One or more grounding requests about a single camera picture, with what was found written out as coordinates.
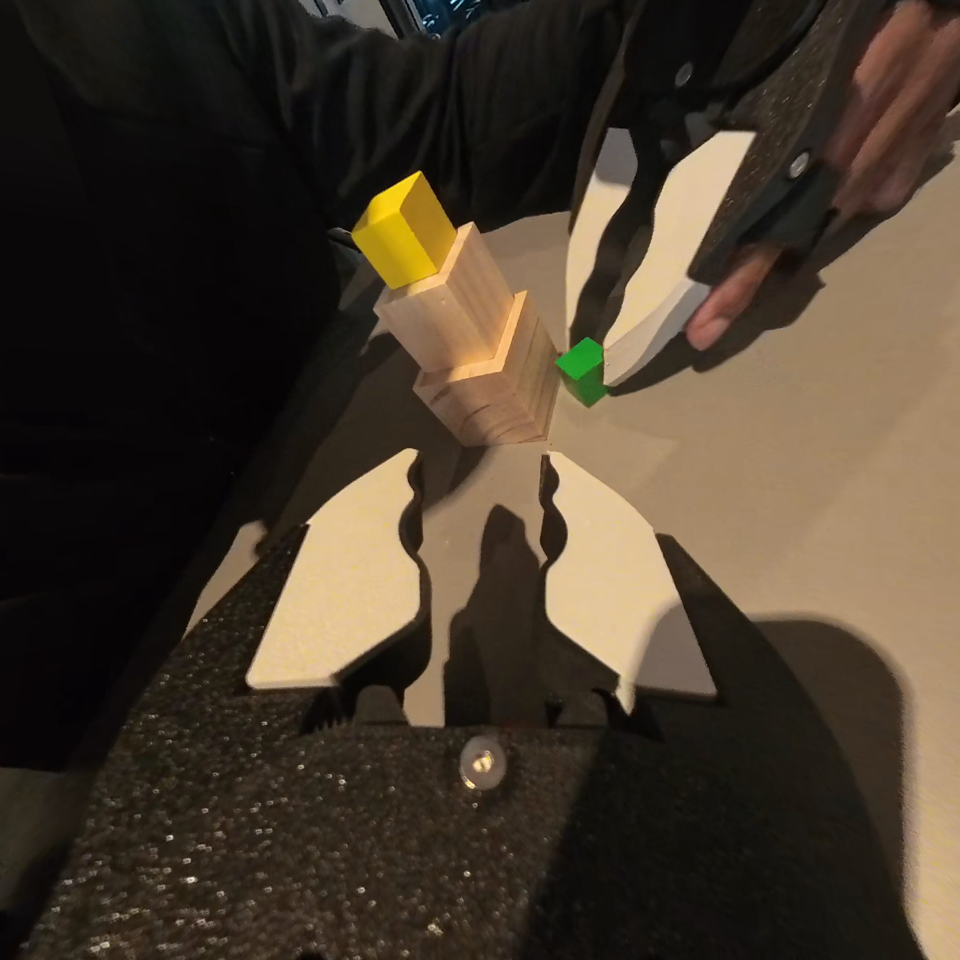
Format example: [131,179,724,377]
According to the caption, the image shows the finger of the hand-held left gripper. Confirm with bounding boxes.
[603,131,759,389]
[566,127,654,354]

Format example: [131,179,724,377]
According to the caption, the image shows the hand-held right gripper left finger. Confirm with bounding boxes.
[246,447,435,725]

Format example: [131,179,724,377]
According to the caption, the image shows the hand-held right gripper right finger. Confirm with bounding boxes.
[538,451,721,715]

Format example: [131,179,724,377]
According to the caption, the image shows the small green wooden cube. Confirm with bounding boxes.
[555,337,607,408]

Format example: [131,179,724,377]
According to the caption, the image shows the medium plain wooden cube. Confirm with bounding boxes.
[373,221,519,369]

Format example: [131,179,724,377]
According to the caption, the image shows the large plain wooden cube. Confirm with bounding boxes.
[412,291,562,449]

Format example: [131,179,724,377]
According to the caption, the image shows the yellow wooden cube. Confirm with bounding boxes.
[351,171,457,290]

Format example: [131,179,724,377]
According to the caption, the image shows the person's left hand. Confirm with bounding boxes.
[688,0,960,352]

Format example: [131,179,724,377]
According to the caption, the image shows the person's dark clothing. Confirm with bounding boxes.
[0,0,421,774]

